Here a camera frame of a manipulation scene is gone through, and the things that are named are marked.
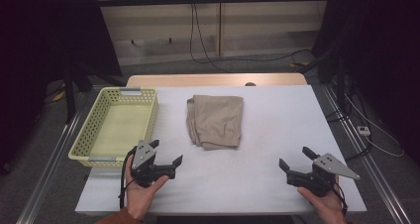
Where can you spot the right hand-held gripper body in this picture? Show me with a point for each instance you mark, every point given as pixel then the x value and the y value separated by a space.
pixel 333 166

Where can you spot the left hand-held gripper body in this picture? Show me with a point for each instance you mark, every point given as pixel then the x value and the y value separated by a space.
pixel 142 156

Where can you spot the pale yellow perforated plastic basket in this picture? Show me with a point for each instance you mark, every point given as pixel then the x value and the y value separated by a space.
pixel 115 125

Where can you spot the beige pants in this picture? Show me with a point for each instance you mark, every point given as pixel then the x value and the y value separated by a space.
pixel 214 121

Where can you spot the person's right hand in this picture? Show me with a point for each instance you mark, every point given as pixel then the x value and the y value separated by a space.
pixel 327 207

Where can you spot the person's left hand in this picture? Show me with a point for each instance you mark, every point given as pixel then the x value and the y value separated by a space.
pixel 142 199

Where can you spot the white table mat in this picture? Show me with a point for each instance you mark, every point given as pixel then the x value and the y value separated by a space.
pixel 270 125

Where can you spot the white power strip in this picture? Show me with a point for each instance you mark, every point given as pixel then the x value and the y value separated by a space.
pixel 363 130

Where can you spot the black metal stand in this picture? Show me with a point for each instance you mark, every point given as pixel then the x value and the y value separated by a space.
pixel 343 85

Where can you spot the wooden table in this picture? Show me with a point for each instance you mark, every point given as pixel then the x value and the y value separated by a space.
pixel 198 80

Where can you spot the yellow floor tape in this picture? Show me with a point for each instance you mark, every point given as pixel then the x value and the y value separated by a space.
pixel 58 95
pixel 298 64

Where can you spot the black tripod stand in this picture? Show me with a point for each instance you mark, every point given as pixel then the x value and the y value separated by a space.
pixel 71 91

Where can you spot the black curtain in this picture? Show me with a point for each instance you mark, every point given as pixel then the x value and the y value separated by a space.
pixel 39 52
pixel 379 52

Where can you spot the aluminium floor rail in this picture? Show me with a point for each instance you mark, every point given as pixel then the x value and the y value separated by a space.
pixel 374 168
pixel 49 171

